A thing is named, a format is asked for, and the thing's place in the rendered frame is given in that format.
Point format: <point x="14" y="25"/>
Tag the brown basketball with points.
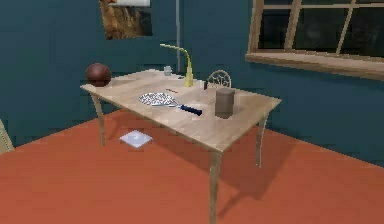
<point x="98" y="74"/>

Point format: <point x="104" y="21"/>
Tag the red pencil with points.
<point x="172" y="90"/>

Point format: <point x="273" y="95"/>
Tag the small grey cup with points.
<point x="167" y="70"/>

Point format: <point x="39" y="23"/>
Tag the white square flat box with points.
<point x="136" y="139"/>

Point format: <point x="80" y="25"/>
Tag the wooden framed window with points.
<point x="320" y="33"/>

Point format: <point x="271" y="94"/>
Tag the yellow table lamp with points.
<point x="188" y="75"/>

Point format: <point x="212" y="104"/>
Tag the brown cylindrical container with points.
<point x="224" y="102"/>

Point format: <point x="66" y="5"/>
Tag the brown framed wall picture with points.
<point x="126" y="20"/>

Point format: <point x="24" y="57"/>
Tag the light wooden table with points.
<point x="200" y="123"/>

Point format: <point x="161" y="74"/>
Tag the beige furniture edge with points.
<point x="4" y="140"/>

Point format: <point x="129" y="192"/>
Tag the small black and white object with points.
<point x="204" y="85"/>

